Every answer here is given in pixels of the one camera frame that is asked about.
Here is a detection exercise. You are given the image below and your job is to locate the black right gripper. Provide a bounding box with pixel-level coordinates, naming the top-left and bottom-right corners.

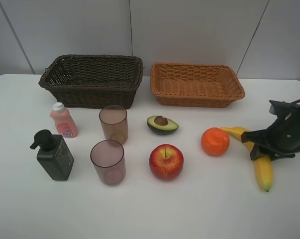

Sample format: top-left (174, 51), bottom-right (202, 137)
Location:
top-left (241, 109), bottom-right (300, 161)

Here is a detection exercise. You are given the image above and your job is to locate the yellow banana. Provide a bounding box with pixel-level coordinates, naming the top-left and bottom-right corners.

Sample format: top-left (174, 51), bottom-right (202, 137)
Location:
top-left (221, 127), bottom-right (274, 192)

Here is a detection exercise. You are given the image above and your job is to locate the orange tangerine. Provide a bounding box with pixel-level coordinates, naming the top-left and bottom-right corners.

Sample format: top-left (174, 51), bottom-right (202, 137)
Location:
top-left (201, 127), bottom-right (230, 156)

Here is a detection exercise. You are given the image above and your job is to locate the red yellow apple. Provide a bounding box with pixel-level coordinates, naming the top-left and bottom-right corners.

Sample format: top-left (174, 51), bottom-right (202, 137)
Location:
top-left (149, 144), bottom-right (184, 181)

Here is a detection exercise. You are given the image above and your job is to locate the halved avocado with pit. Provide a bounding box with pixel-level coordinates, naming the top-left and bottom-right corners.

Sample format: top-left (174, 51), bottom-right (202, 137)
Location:
top-left (147, 116), bottom-right (179, 135)

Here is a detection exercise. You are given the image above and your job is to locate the light orange wicker basket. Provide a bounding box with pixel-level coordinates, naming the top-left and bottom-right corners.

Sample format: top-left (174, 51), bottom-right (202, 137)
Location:
top-left (150, 63), bottom-right (245, 108)

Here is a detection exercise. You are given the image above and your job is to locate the brown translucent plastic cup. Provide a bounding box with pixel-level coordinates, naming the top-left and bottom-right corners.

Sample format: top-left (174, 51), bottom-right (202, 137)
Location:
top-left (99, 105), bottom-right (128, 144)

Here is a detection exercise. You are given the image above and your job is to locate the pink translucent plastic cup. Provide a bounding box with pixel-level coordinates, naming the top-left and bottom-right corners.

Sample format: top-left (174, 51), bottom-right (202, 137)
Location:
top-left (90, 140), bottom-right (126, 186)

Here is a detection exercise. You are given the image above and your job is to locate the dark brown wicker basket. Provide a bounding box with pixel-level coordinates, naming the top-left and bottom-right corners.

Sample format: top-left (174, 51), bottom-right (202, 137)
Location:
top-left (39, 54), bottom-right (143, 109)

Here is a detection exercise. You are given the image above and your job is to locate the pink lotion bottle white cap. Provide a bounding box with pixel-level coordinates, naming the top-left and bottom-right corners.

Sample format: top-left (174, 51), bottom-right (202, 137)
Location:
top-left (50, 102), bottom-right (78, 138)

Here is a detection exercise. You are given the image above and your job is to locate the dark green pump bottle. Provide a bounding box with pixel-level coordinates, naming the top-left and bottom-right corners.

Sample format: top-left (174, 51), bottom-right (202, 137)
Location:
top-left (30, 129), bottom-right (74, 181)

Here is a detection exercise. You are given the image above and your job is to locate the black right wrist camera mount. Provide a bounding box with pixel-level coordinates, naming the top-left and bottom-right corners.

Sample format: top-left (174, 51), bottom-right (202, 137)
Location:
top-left (269, 99), bottom-right (300, 119)

